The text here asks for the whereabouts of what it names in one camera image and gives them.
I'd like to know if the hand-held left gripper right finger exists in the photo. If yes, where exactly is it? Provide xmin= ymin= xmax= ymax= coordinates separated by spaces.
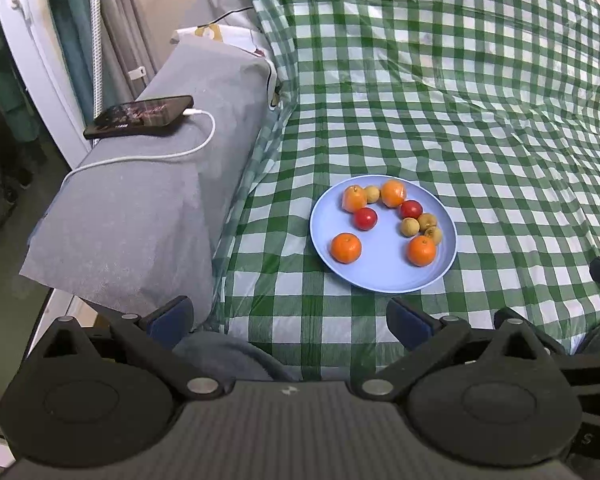
xmin=349 ymin=297 xmax=567 ymax=401

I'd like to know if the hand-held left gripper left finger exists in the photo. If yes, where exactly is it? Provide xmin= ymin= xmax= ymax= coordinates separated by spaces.
xmin=26 ymin=296 xmax=234 ymax=402

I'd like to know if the light blue plate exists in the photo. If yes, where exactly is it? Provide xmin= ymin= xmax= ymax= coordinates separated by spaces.
xmin=309 ymin=175 xmax=458 ymax=293

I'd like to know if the orange tangerine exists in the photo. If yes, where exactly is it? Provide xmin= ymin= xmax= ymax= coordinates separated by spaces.
xmin=340 ymin=185 xmax=368 ymax=212
xmin=406 ymin=235 xmax=438 ymax=267
xmin=380 ymin=179 xmax=409 ymax=208
xmin=329 ymin=232 xmax=363 ymax=264

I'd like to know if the dark grey cloth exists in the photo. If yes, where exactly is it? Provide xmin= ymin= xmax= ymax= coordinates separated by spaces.
xmin=172 ymin=332 xmax=301 ymax=382

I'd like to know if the grey fabric cover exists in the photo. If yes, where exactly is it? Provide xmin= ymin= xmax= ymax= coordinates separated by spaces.
xmin=19 ymin=40 xmax=278 ymax=331

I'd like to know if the black smartphone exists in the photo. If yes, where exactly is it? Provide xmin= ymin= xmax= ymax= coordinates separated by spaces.
xmin=83 ymin=95 xmax=195 ymax=140

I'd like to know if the green white checkered cloth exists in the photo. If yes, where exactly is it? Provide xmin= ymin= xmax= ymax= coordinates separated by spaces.
xmin=212 ymin=0 xmax=600 ymax=381

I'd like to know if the green hanging garment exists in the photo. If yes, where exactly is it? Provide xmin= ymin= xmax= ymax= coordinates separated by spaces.
xmin=0 ymin=60 xmax=43 ymax=143

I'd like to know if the patterned white pillow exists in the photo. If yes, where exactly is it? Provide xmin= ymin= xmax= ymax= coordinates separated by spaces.
xmin=169 ymin=24 xmax=277 ymax=58

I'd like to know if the teal curtain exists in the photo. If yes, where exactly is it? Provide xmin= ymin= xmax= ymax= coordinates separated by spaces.
xmin=45 ymin=0 xmax=98 ymax=121

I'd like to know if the grey curtain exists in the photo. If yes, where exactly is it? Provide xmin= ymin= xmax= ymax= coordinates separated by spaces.
xmin=97 ymin=0 xmax=163 ymax=106

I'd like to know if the white hook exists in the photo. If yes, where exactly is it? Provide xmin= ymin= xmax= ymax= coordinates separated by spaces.
xmin=9 ymin=0 xmax=35 ymax=25

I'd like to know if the white charging cable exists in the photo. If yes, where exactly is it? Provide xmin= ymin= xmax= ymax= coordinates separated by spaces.
xmin=62 ymin=108 xmax=216 ymax=188

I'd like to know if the black-handled dotted stick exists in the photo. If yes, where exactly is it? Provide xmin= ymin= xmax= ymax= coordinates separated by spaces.
xmin=77 ymin=0 xmax=105 ymax=117

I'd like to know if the white door frame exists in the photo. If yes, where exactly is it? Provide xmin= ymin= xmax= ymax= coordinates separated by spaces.
xmin=0 ymin=0 xmax=93 ymax=166

